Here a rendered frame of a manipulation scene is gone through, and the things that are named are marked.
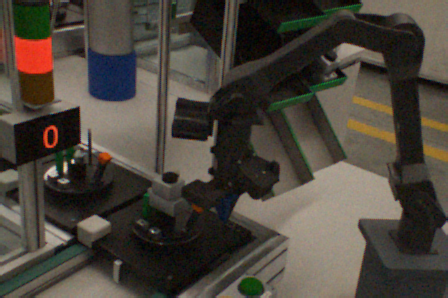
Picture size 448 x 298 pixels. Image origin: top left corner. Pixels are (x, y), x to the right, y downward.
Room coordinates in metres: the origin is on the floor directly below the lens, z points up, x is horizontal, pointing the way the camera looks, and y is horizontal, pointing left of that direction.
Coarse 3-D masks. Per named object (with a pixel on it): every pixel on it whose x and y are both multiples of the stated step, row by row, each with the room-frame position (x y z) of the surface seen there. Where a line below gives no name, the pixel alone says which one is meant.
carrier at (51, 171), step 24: (48, 168) 1.19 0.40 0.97; (72, 168) 1.13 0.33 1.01; (96, 168) 1.18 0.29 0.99; (120, 168) 1.23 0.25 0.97; (48, 192) 1.09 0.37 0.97; (72, 192) 1.07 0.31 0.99; (96, 192) 1.09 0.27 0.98; (120, 192) 1.12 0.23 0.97; (144, 192) 1.13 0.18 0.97; (48, 216) 1.01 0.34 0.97; (72, 216) 1.01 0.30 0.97
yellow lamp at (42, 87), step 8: (24, 72) 0.88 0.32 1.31; (48, 72) 0.90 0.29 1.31; (24, 80) 0.88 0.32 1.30; (32, 80) 0.88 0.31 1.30; (40, 80) 0.89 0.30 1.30; (48, 80) 0.89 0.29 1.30; (24, 88) 0.88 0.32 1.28; (32, 88) 0.88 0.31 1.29; (40, 88) 0.88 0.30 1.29; (48, 88) 0.89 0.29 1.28; (24, 96) 0.88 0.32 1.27; (32, 96) 0.88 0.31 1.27; (40, 96) 0.88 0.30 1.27; (48, 96) 0.89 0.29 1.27
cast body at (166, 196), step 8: (160, 176) 1.00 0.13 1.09; (168, 176) 0.99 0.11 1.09; (176, 176) 0.99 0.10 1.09; (152, 184) 0.99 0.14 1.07; (160, 184) 0.98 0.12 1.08; (168, 184) 0.98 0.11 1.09; (176, 184) 0.98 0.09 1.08; (152, 192) 0.99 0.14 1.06; (160, 192) 0.98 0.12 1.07; (168, 192) 0.97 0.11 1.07; (176, 192) 0.98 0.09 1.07; (152, 200) 0.99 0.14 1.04; (160, 200) 0.98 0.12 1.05; (168, 200) 0.97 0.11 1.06; (176, 200) 0.97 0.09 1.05; (184, 200) 0.98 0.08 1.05; (160, 208) 0.98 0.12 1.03; (168, 208) 0.97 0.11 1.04; (176, 208) 0.97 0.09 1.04; (184, 208) 0.99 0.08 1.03
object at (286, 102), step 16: (208, 0) 1.26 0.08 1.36; (224, 0) 1.34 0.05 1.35; (192, 16) 1.29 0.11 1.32; (208, 16) 1.26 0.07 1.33; (240, 16) 1.37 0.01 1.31; (256, 16) 1.34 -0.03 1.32; (208, 32) 1.26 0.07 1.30; (240, 32) 1.34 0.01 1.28; (256, 32) 1.33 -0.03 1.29; (272, 32) 1.30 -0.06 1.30; (240, 48) 1.28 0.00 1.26; (256, 48) 1.31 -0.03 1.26; (272, 48) 1.30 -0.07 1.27; (240, 64) 1.18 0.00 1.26; (288, 80) 1.25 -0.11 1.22; (272, 96) 1.18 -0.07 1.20; (288, 96) 1.20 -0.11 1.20; (304, 96) 1.19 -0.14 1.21
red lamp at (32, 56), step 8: (16, 40) 0.89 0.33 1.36; (24, 40) 0.88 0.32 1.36; (48, 40) 0.90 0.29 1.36; (16, 48) 0.89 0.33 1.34; (24, 48) 0.88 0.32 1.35; (32, 48) 0.88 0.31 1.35; (40, 48) 0.89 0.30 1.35; (48, 48) 0.90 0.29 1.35; (16, 56) 0.90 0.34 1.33; (24, 56) 0.88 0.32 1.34; (32, 56) 0.88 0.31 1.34; (40, 56) 0.89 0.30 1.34; (48, 56) 0.90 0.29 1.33; (24, 64) 0.88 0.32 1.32; (32, 64) 0.88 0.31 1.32; (40, 64) 0.89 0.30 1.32; (48, 64) 0.90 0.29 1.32; (32, 72) 0.88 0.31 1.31; (40, 72) 0.89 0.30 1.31
